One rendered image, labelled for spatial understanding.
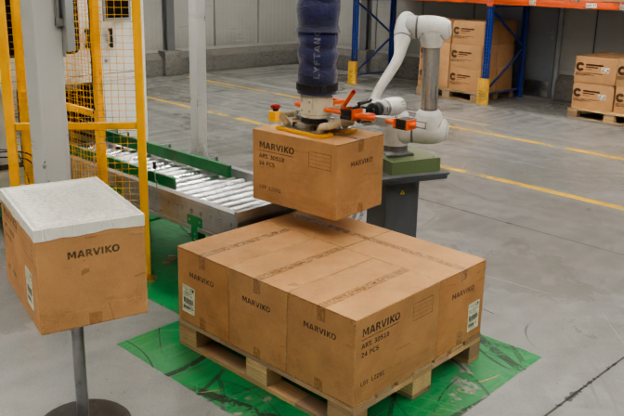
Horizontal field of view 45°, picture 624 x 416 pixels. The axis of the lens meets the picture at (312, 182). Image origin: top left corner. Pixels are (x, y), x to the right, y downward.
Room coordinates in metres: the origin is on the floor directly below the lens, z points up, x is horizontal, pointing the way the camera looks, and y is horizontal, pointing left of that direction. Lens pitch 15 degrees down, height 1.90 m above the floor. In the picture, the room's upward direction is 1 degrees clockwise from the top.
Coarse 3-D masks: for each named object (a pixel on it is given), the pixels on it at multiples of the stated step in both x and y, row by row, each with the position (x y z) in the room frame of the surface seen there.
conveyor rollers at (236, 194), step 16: (112, 144) 5.93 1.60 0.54; (128, 160) 5.41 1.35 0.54; (160, 160) 5.41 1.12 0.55; (176, 176) 4.96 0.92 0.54; (192, 176) 4.95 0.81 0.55; (208, 176) 4.96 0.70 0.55; (224, 176) 5.02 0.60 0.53; (192, 192) 4.61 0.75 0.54; (208, 192) 4.59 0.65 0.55; (224, 192) 4.59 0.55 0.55; (240, 192) 4.66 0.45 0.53; (240, 208) 4.30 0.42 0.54
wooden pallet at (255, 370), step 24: (192, 336) 3.56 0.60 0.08; (216, 360) 3.42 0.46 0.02; (240, 360) 3.42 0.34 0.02; (432, 360) 3.25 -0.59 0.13; (264, 384) 3.18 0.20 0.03; (288, 384) 3.20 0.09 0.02; (408, 384) 3.14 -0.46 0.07; (312, 408) 3.00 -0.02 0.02; (336, 408) 2.87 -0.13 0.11; (360, 408) 2.85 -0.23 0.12
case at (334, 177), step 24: (264, 144) 4.04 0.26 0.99; (288, 144) 3.93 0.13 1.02; (312, 144) 3.82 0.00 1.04; (336, 144) 3.73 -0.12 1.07; (360, 144) 3.86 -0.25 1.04; (264, 168) 4.04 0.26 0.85; (288, 168) 3.93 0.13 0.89; (312, 168) 3.82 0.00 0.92; (336, 168) 3.71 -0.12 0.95; (360, 168) 3.86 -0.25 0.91; (264, 192) 4.04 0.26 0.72; (288, 192) 3.92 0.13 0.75; (312, 192) 3.81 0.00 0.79; (336, 192) 3.71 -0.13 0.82; (360, 192) 3.87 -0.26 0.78; (336, 216) 3.71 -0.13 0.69
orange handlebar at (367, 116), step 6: (294, 102) 4.15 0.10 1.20; (300, 102) 4.16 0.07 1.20; (336, 102) 4.22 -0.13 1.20; (342, 102) 4.26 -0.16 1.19; (324, 108) 3.99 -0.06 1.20; (336, 108) 3.98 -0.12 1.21; (354, 114) 3.84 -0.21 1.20; (360, 114) 3.81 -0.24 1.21; (366, 114) 3.78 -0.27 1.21; (372, 114) 3.80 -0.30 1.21; (366, 120) 3.78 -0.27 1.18; (372, 120) 3.75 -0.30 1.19; (390, 120) 3.68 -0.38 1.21; (414, 126) 3.60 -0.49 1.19
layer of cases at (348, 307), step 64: (192, 256) 3.55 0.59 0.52; (256, 256) 3.50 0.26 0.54; (320, 256) 3.52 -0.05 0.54; (384, 256) 3.54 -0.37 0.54; (448, 256) 3.56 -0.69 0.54; (192, 320) 3.56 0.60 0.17; (256, 320) 3.22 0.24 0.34; (320, 320) 2.95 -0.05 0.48; (384, 320) 2.95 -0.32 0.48; (448, 320) 3.32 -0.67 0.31; (320, 384) 2.94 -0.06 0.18; (384, 384) 2.97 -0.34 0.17
